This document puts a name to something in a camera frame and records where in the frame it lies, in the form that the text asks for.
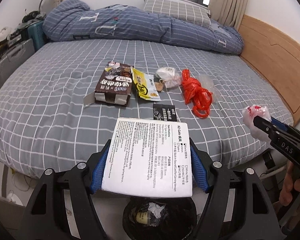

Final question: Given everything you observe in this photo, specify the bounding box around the black lined trash bin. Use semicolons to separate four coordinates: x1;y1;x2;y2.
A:
122;197;197;239

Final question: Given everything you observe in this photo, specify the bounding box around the grey checked pillow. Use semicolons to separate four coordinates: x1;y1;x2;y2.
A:
143;0;211;28

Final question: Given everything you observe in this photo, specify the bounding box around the black sachet packet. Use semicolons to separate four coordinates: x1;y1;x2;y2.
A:
153;103;178;121

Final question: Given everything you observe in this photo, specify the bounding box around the grey checked bed sheet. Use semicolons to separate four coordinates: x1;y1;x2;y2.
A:
0;40;293;178

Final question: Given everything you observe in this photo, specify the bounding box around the yellow yogurt cup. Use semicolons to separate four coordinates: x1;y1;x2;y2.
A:
135;211;151;225

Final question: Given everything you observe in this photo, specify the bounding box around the blue striped duvet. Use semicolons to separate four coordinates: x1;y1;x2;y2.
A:
43;0;244;55

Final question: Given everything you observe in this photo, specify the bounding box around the beige curtain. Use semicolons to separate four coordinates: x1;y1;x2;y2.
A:
208;0;248;30

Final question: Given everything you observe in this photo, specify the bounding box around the grey suitcase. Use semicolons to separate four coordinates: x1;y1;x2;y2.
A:
0;38;35;89

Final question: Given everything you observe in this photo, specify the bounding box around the red plastic bag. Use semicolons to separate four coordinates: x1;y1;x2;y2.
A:
181;69;213;119

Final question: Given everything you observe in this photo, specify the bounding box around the white tissue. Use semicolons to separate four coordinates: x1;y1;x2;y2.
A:
148;202;166;218

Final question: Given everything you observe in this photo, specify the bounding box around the wooden headboard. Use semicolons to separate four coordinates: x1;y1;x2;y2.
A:
239;15;300;125

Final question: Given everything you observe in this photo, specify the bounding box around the clear bag with tag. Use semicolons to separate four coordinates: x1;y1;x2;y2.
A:
154;67;181;92

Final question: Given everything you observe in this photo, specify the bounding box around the person's right hand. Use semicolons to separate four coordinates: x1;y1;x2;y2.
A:
279;161;300;206

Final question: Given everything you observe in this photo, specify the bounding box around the teal suitcase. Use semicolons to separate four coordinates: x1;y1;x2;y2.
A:
27;21;49;51

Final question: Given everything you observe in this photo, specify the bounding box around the bubble wrap roll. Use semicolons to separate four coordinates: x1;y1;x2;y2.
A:
197;74;221;104

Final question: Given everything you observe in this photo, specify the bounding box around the white cardboard box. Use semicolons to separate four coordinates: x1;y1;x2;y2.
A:
101;118;193;198

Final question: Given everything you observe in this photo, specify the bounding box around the clear plastic bag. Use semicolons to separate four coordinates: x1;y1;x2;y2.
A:
242;104;273;143

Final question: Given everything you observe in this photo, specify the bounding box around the yellow snack wrapper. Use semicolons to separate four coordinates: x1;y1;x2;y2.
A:
131;68;161;102

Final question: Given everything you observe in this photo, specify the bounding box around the brown cookie box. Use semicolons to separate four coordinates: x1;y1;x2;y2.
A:
83;61;134;107

